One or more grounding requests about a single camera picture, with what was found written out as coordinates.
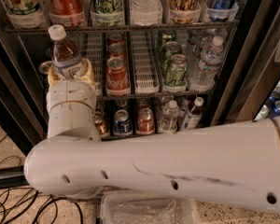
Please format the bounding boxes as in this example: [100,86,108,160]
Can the right fridge door frame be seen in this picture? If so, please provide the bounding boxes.
[203,0,280,126]

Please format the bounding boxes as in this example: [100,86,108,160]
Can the red coca-cola can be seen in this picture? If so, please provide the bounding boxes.
[106,33,125,46]
[106,57,129,91]
[107,44,126,59]

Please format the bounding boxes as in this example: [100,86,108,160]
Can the bottom shelf water bottle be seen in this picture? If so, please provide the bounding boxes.
[159,100,179,133]

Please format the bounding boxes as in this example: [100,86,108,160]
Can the bottom shelf red can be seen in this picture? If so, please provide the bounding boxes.
[137,108,155,133]

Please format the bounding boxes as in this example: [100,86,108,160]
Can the bottom shelf gold can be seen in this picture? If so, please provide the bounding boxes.
[94,111,109,137]

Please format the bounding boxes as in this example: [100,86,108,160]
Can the tea bottle with white cap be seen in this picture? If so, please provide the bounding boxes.
[49,24,87,79]

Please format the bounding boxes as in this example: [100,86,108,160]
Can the rear clear water bottle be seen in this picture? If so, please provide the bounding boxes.
[185,29,216,67]

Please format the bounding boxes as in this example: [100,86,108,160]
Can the front blue pepsi can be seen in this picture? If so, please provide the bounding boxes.
[38,61,52,75]

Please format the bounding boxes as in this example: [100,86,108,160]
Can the front clear water bottle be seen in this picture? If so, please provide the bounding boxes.
[189,36,224,92]

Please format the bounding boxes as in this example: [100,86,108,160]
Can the open fridge door left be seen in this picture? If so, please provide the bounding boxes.
[0,44,50,191]

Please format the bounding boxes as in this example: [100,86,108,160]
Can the front green lacroix can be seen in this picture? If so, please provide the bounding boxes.
[164,54,188,88]

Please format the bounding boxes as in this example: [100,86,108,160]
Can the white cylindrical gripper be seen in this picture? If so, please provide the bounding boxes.
[46,58,97,113]

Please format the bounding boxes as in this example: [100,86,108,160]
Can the bottom shelf blue can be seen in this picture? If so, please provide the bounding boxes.
[114,109,132,135]

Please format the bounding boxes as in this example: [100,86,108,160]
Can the blue can behind right door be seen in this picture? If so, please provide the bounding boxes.
[270,100,280,118]

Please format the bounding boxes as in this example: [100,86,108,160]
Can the black floor cables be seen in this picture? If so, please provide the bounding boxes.
[0,133,84,224]

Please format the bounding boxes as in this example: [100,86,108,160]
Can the front red coca-cola can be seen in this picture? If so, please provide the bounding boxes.
[106,57,129,91]

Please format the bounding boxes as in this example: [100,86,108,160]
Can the clear plastic bin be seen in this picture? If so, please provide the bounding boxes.
[100,191,201,224]

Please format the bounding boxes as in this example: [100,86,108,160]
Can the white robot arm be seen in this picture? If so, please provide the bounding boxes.
[24,60,280,213]

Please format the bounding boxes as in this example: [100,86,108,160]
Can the clear water bottle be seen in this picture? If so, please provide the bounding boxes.
[189,36,224,92]
[185,29,216,67]

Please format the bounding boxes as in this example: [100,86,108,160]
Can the bottom shelf tea bottle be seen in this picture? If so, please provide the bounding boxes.
[180,97,203,131]

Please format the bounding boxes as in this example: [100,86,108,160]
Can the rear red coca-cola can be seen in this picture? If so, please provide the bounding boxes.
[106,33,125,46]

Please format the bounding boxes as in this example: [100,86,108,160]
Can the empty white shelf tray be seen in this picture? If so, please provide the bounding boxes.
[130,32,160,94]

